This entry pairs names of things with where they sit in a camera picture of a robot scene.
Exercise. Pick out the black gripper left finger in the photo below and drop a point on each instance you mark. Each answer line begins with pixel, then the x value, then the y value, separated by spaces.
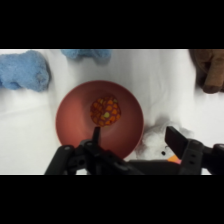
pixel 83 160

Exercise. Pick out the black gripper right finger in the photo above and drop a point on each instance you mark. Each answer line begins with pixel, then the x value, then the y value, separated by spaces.
pixel 195 156

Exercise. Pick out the red orange patterned ball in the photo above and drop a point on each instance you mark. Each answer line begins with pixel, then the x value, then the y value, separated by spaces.
pixel 105 111

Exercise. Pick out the pink bowl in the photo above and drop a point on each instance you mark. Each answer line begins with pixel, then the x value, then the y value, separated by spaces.
pixel 73 120

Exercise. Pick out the white plush bunny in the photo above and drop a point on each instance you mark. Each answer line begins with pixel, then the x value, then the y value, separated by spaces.
pixel 153 140

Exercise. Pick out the brown plush moose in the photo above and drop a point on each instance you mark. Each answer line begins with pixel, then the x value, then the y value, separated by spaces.
pixel 211 70

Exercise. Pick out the teal and orange plush toy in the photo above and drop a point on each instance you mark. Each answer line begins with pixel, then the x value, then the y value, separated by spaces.
pixel 86 55

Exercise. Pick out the blue plush bone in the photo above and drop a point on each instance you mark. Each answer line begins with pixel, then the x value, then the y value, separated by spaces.
pixel 23 70

